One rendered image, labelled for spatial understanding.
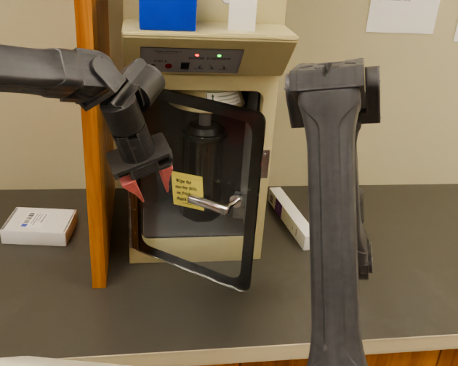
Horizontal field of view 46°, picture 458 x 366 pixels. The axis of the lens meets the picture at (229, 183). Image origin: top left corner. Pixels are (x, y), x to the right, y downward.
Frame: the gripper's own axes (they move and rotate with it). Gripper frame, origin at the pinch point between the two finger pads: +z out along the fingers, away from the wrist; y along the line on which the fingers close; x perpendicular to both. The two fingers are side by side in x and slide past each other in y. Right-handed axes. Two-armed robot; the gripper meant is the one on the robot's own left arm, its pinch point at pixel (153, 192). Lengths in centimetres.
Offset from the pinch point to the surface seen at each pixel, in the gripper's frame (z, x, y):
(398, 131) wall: 51, -43, -80
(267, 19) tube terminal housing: -12.6, -21.7, -33.8
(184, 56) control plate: -13.5, -17.3, -14.8
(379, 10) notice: 13, -53, -79
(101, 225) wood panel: 14.6, -13.4, 12.5
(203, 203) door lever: 8.6, -1.4, -8.1
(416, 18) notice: 18, -50, -89
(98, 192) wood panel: 7.1, -14.8, 10.2
